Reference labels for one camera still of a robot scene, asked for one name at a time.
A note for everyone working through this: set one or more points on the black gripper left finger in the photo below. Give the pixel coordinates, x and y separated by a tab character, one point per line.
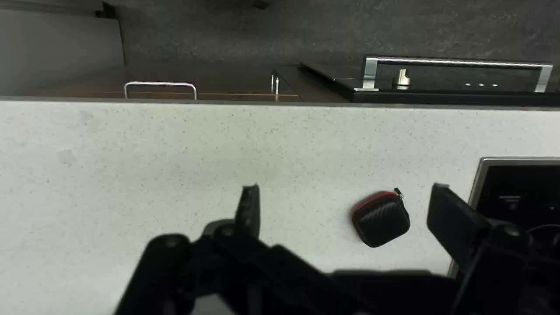
248	216

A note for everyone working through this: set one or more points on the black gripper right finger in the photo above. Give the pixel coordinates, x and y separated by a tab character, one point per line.
456	225

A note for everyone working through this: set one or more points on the black red zip pouch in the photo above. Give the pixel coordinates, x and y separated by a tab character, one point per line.
381	218

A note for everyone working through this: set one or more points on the wooden cabinet door with handle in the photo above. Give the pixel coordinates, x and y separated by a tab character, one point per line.
298	83

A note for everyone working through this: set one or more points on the black oven with steel handle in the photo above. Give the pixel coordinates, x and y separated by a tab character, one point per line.
435	81

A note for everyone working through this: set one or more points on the wooden drawer with steel handle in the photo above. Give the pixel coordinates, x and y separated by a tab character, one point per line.
146	85

